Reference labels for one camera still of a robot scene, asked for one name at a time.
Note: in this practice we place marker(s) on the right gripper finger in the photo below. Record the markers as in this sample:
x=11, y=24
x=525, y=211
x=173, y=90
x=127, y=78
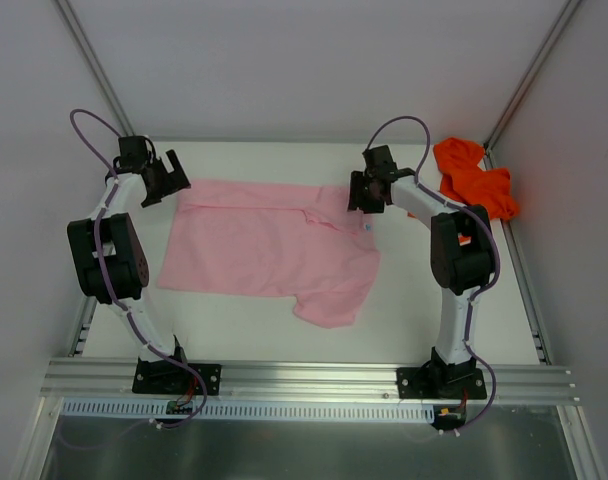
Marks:
x=370, y=204
x=358, y=192

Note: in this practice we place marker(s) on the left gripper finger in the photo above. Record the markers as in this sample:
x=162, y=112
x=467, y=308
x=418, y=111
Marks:
x=176, y=178
x=155, y=196

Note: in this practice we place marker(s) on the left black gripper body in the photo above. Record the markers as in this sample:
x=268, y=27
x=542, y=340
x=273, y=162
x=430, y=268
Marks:
x=163, y=181

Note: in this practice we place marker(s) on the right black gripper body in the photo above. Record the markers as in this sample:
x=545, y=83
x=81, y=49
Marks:
x=362, y=192

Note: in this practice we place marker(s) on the pink t shirt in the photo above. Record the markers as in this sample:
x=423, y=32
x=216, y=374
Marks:
x=273, y=240

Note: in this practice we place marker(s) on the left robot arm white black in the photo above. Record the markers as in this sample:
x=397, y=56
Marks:
x=109, y=259

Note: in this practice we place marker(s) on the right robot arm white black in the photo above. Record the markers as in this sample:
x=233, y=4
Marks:
x=463, y=261

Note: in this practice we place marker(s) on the orange t shirt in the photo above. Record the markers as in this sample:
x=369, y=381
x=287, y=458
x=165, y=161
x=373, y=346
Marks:
x=466, y=182

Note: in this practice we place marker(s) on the left aluminium frame post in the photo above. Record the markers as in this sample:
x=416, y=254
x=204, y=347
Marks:
x=81, y=40

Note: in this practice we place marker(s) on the aluminium frame post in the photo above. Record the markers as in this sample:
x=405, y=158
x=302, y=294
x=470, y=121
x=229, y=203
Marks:
x=553, y=36
x=81, y=40

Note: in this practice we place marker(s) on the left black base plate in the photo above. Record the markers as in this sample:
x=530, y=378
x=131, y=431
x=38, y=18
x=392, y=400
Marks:
x=163, y=378

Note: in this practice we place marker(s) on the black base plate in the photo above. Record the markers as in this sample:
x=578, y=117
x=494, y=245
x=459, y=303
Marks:
x=418, y=383
x=163, y=378

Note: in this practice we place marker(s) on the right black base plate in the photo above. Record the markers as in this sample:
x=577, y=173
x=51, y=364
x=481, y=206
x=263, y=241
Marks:
x=418, y=383

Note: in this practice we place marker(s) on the aluminium mounting rail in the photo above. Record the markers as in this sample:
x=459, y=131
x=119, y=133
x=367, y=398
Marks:
x=309, y=382

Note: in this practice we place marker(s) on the white slotted cable duct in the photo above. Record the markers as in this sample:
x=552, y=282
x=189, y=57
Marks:
x=251, y=410

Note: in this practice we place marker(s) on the right aluminium frame post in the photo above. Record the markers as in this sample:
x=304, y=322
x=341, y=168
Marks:
x=553, y=36

